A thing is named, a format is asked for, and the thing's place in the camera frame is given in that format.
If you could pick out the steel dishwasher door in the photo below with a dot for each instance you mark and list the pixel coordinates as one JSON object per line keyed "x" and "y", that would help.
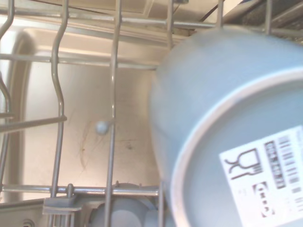
{"x": 82, "y": 94}

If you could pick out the grey-blue mug with label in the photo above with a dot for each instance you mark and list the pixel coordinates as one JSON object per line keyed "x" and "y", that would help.
{"x": 213, "y": 82}

